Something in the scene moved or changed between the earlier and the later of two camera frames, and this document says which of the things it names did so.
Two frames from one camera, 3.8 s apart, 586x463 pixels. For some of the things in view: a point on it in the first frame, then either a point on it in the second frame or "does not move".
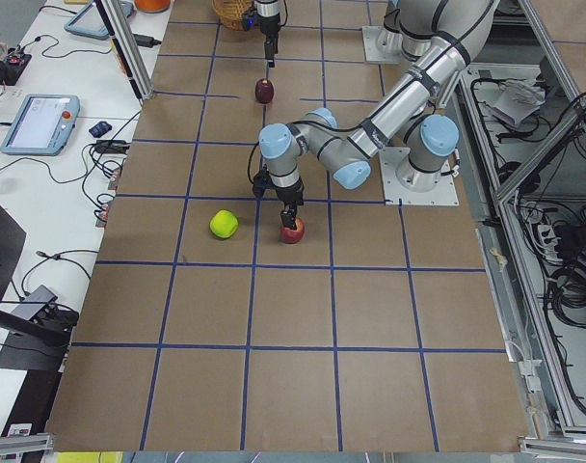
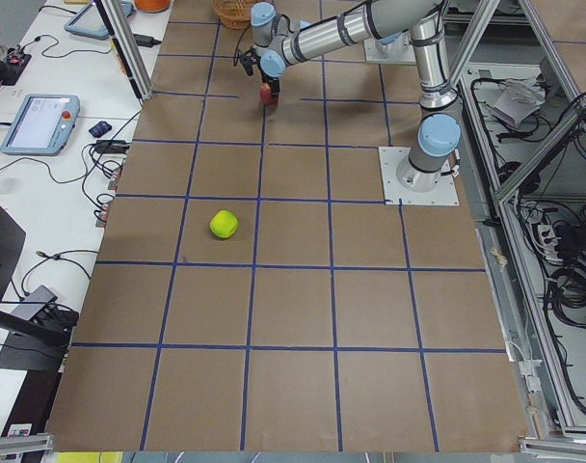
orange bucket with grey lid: [152, 6] does not move
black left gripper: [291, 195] -> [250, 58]
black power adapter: [146, 41] does not move
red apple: [293, 235] -> [266, 96]
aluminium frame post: [127, 48] does not move
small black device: [100, 128] does not move
